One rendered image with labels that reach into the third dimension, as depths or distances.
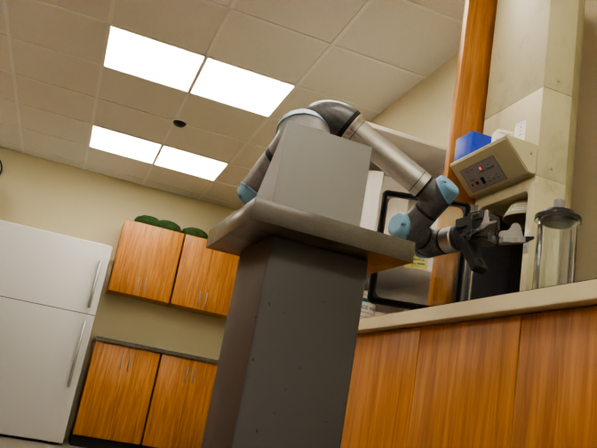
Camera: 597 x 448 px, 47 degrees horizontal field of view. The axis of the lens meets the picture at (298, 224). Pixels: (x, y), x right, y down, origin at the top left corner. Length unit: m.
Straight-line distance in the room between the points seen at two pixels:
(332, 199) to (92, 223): 6.12
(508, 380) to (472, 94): 1.31
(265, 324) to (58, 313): 5.39
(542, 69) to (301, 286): 1.36
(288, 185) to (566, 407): 0.69
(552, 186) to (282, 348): 1.24
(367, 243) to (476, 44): 1.60
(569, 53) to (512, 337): 1.12
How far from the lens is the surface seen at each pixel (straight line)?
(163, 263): 7.02
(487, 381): 1.69
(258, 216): 1.18
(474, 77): 2.68
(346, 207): 1.35
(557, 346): 1.52
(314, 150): 1.35
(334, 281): 1.28
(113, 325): 7.24
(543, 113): 2.29
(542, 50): 2.42
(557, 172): 2.26
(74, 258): 6.61
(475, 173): 2.35
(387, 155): 1.92
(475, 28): 2.77
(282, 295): 1.23
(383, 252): 1.26
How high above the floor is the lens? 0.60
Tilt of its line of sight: 15 degrees up
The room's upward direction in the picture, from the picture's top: 10 degrees clockwise
